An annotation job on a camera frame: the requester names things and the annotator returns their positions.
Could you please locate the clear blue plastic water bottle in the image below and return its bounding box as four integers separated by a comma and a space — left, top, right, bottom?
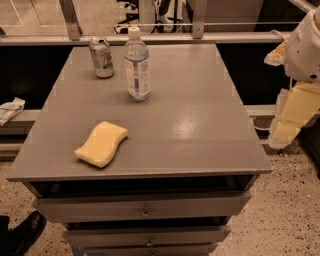
124, 26, 151, 102

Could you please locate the folded white cloth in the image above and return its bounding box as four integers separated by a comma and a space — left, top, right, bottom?
0, 97, 25, 126

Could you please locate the middle grey drawer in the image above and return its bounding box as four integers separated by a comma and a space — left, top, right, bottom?
63, 226, 231, 248

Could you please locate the black office chair base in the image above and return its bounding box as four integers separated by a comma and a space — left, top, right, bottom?
114, 0, 182, 34

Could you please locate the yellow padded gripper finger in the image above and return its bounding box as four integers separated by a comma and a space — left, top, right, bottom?
264, 40, 287, 66
268, 82, 320, 149

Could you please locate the top grey drawer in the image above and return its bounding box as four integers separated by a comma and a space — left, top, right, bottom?
33, 191, 251, 223

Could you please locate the grey drawer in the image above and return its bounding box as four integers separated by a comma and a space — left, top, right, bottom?
63, 226, 231, 248
33, 191, 251, 223
85, 244, 217, 256

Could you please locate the black shoe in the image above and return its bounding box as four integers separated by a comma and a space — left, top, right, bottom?
8, 211, 47, 256

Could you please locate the grey drawer cabinet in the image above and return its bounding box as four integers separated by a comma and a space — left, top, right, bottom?
5, 43, 273, 256

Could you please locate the white cable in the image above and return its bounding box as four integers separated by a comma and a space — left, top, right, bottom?
249, 117, 278, 132

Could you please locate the bottom grey drawer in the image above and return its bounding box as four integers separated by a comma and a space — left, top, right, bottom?
85, 244, 217, 256

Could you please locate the green and white soda can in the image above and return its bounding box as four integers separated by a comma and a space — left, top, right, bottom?
89, 37, 114, 78

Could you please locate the yellow sponge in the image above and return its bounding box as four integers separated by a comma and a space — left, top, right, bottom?
74, 121, 129, 168

